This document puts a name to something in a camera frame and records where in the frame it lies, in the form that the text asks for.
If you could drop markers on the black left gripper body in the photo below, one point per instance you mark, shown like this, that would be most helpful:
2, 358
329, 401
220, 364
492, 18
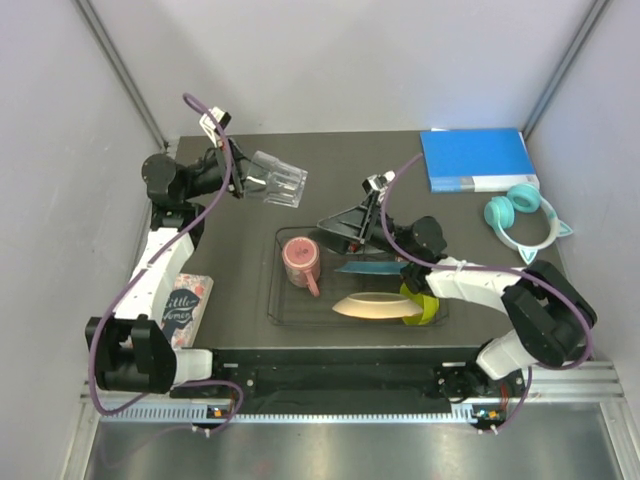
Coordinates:
208, 176

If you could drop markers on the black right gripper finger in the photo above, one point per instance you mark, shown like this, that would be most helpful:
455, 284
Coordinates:
353, 223
338, 244

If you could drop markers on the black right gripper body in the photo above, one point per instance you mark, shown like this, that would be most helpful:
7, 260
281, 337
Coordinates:
376, 235

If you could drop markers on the teal scalloped plate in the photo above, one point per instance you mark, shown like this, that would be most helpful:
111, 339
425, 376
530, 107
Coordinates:
381, 268

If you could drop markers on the clear glass cup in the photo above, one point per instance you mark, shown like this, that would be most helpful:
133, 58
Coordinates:
272, 181

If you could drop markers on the pink mug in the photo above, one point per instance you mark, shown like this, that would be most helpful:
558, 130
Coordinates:
301, 259

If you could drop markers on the beige floral plate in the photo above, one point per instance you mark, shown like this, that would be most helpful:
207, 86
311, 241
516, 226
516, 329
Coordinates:
376, 306

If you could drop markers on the lime green bowl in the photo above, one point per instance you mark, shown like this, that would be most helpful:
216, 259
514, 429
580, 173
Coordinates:
429, 307

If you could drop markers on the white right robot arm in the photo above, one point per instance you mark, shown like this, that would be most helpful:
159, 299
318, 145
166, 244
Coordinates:
551, 321

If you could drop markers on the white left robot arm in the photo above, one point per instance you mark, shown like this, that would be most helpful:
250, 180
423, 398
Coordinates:
128, 350

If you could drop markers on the teal cat-ear headphones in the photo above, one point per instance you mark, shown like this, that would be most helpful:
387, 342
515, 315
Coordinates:
500, 215

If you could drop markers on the blue clip file folder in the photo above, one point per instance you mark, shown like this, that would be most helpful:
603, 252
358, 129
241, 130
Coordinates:
476, 160

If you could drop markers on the Little Women book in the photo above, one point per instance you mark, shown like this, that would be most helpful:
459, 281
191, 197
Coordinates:
185, 309

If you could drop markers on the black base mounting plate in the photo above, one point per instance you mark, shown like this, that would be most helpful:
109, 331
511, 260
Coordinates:
429, 371

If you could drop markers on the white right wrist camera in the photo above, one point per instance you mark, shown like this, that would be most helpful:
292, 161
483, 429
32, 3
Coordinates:
378, 183

